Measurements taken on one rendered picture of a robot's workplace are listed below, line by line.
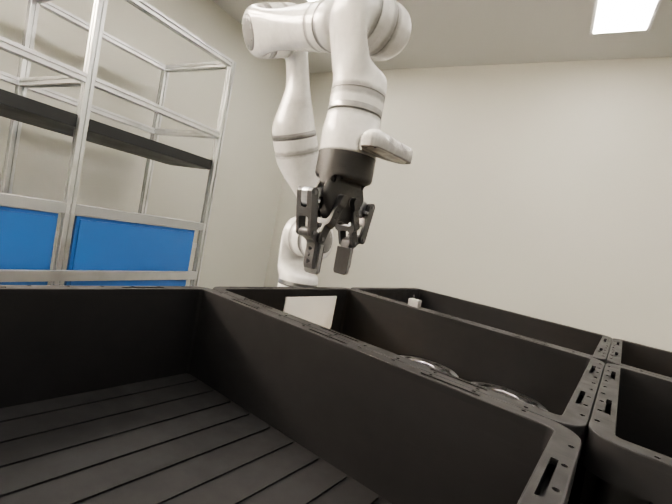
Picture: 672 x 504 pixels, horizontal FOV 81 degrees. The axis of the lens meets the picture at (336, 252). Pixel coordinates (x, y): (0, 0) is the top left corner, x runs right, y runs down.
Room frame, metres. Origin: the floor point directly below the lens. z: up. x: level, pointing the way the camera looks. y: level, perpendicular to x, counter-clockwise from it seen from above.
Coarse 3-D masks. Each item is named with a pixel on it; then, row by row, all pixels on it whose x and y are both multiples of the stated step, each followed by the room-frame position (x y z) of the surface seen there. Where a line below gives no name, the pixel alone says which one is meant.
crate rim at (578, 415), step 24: (216, 288) 0.47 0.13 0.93; (240, 288) 0.50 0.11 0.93; (264, 288) 0.54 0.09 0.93; (288, 288) 0.58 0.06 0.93; (312, 288) 0.62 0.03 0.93; (336, 288) 0.67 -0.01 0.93; (432, 312) 0.61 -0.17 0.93; (336, 336) 0.36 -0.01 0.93; (504, 336) 0.54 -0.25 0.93; (408, 360) 0.32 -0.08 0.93; (528, 408) 0.26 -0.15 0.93; (576, 408) 0.28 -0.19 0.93; (576, 432) 0.25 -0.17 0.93
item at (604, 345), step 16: (352, 288) 0.71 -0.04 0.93; (368, 288) 0.77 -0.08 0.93; (384, 288) 0.81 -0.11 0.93; (400, 288) 0.87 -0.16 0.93; (416, 288) 0.94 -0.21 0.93; (480, 304) 0.85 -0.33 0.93; (464, 320) 0.59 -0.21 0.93; (544, 320) 0.78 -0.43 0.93; (608, 336) 0.72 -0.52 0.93; (576, 352) 0.50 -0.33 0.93; (608, 352) 0.57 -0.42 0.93
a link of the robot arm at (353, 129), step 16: (336, 112) 0.49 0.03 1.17; (352, 112) 0.48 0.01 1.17; (368, 112) 0.48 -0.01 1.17; (336, 128) 0.48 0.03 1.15; (352, 128) 0.48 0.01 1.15; (368, 128) 0.48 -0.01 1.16; (320, 144) 0.50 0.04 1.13; (336, 144) 0.48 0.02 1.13; (352, 144) 0.48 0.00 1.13; (368, 144) 0.44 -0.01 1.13; (384, 144) 0.44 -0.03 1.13; (400, 144) 0.47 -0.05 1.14; (400, 160) 0.49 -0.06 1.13
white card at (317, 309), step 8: (312, 296) 0.62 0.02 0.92; (320, 296) 0.63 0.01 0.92; (328, 296) 0.65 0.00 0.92; (336, 296) 0.67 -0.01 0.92; (288, 304) 0.57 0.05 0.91; (296, 304) 0.59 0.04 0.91; (304, 304) 0.60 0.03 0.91; (312, 304) 0.62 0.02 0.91; (320, 304) 0.64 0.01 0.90; (328, 304) 0.65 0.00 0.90; (288, 312) 0.58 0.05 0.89; (296, 312) 0.59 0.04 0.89; (304, 312) 0.61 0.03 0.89; (312, 312) 0.62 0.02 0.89; (320, 312) 0.64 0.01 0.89; (328, 312) 0.66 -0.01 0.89; (312, 320) 0.63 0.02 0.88; (320, 320) 0.64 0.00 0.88; (328, 320) 0.66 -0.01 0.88; (328, 328) 0.66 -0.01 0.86
